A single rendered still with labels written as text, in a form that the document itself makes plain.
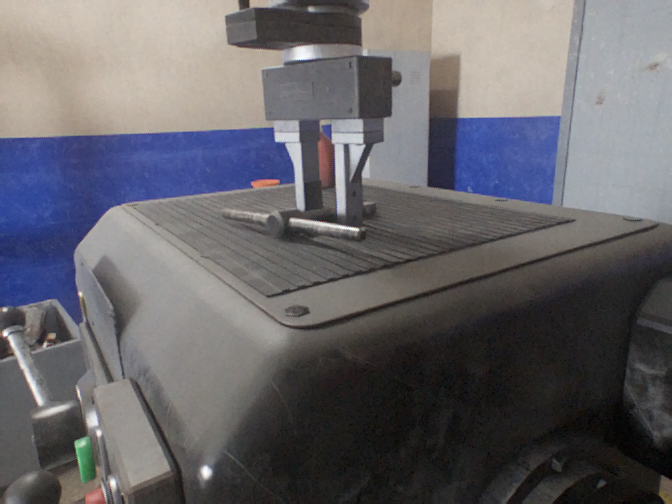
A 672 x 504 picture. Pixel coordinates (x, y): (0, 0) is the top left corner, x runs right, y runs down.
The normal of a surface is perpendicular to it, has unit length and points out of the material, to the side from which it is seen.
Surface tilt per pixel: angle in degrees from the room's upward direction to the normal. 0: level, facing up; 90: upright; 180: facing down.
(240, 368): 45
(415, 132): 90
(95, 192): 90
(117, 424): 0
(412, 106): 90
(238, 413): 52
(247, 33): 90
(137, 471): 0
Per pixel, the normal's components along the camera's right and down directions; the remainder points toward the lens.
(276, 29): 0.39, 0.25
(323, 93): -0.70, 0.22
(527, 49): -0.84, 0.18
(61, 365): 0.62, 0.19
